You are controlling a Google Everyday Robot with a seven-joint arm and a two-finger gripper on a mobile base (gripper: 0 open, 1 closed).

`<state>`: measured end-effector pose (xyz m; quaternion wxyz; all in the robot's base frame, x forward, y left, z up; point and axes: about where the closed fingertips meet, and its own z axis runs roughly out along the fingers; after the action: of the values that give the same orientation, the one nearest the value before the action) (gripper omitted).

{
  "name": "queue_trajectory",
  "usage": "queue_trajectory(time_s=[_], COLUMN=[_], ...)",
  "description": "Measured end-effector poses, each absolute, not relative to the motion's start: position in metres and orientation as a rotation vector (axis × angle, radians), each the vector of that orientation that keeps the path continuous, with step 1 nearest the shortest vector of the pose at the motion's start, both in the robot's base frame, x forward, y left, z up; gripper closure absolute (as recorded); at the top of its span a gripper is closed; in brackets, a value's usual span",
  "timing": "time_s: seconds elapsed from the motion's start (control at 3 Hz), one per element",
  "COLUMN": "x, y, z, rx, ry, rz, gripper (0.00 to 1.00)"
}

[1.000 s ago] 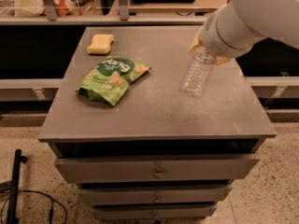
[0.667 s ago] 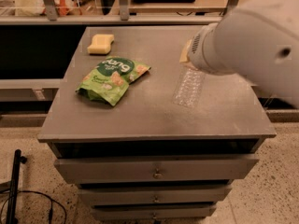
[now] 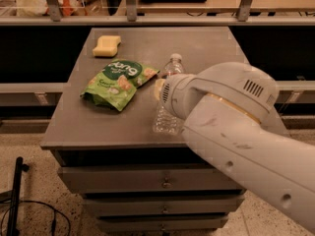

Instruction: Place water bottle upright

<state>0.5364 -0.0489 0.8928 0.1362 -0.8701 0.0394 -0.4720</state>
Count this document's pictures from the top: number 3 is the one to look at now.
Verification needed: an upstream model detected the grey drawer cabinet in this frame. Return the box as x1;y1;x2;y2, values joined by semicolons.
41;28;246;234

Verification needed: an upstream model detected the black stand pole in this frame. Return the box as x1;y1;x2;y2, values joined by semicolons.
6;156;30;236

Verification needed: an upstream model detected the yellow sponge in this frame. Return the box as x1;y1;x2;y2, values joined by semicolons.
93;35;121;57

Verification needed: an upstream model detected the black floor cable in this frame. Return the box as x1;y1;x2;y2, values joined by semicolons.
0;200;72;236

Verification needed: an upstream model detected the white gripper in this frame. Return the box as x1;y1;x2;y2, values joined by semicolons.
154;74;210;119

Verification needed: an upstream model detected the top drawer brass knob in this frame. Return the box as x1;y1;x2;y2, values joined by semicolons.
161;178;172;189

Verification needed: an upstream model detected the green snack bag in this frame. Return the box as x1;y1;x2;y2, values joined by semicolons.
81;59;159;112

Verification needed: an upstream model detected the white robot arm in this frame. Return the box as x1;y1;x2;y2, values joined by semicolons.
159;62;315;233

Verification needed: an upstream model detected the clear plastic water bottle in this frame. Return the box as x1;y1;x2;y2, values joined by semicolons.
153;53;184;135

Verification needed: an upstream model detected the grey metal railing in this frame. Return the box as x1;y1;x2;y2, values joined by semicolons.
0;0;315;26

